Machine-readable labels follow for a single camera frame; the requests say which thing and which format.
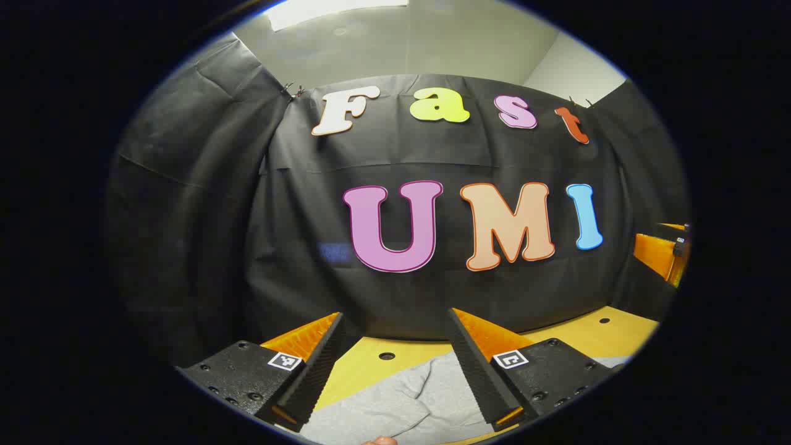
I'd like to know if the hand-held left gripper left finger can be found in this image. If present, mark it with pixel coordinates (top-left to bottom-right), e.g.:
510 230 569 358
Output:
176 312 363 433

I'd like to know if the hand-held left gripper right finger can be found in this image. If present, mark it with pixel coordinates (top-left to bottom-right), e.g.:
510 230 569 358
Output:
446 307 612 432

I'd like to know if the black backdrop cloth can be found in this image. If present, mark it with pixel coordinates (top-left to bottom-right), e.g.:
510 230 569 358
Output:
105 34 690 365

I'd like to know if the grey zip sweatshirt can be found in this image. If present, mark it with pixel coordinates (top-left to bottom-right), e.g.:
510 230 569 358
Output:
300 351 631 445

